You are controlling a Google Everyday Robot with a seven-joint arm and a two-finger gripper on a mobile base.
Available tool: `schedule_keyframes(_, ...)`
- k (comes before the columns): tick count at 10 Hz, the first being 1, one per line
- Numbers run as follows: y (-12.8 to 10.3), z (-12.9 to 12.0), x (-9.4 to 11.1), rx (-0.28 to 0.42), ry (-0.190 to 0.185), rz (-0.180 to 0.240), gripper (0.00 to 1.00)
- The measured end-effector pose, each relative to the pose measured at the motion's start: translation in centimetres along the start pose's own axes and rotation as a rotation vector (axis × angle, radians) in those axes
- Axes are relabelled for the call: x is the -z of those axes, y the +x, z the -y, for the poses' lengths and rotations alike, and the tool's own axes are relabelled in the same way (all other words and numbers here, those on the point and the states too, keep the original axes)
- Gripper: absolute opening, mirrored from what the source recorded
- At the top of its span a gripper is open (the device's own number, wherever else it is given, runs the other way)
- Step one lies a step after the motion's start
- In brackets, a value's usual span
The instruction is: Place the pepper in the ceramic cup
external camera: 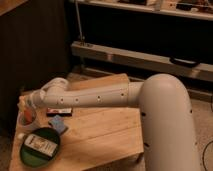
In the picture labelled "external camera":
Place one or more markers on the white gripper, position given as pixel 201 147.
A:
pixel 35 99

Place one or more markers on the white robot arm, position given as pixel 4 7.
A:
pixel 167 124

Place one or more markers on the red pepper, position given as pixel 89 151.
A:
pixel 28 117

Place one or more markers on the clear ceramic cup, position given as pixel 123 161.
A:
pixel 28 127

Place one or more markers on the red black candy bar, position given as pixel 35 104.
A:
pixel 61 112

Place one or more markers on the blue sponge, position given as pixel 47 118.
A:
pixel 58 124

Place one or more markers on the white food box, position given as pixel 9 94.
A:
pixel 40 144

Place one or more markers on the green round plate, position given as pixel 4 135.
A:
pixel 33 158

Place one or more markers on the wooden table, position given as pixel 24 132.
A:
pixel 95 136

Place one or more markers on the metal vertical pole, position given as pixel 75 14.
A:
pixel 81 37

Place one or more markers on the upper shelf with items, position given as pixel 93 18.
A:
pixel 195 9

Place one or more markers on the black handle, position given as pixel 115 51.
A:
pixel 184 63

